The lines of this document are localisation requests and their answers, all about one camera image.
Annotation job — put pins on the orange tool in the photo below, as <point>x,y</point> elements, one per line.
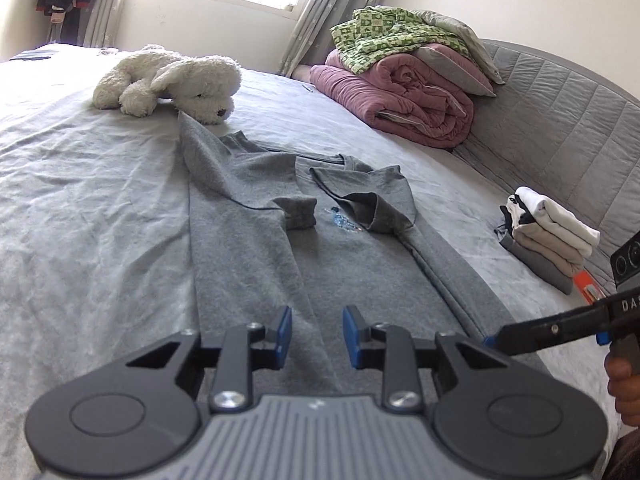
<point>585,285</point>

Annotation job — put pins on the person's right forearm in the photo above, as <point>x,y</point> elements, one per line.
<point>627,460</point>

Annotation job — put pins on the beige blanket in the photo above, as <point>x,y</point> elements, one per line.
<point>465,30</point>

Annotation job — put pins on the dark notebook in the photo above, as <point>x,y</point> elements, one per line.
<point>30,56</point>

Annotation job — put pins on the grey pink pillow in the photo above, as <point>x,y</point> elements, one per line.
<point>460,65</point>

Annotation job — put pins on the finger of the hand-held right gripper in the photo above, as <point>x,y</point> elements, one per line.
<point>550,332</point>

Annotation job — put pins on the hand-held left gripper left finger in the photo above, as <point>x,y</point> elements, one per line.
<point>284,332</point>

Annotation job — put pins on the stack of folded clothes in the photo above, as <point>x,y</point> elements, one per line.
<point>550,240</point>

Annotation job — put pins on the pink folded quilt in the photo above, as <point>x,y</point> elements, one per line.
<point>415,95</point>

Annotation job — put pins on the person's right hand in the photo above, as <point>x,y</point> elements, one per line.
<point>622,390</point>

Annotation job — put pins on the grey t-shirt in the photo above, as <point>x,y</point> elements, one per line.
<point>325,260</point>

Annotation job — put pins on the grey bed sheet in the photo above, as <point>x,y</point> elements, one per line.
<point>100,210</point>

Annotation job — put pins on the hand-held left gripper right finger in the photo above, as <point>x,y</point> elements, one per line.
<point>352,335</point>

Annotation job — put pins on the pale pink pillow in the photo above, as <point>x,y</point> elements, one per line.
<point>301,72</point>

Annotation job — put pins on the green patterned blanket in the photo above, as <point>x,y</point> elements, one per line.
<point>380,35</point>

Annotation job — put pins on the white plush dog toy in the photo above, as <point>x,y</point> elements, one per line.
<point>190,80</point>

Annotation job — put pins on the grey star-print curtain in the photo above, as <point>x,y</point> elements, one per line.
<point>102,10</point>
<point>320,15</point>

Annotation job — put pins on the grey quilted headboard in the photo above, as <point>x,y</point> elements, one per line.
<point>560,135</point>

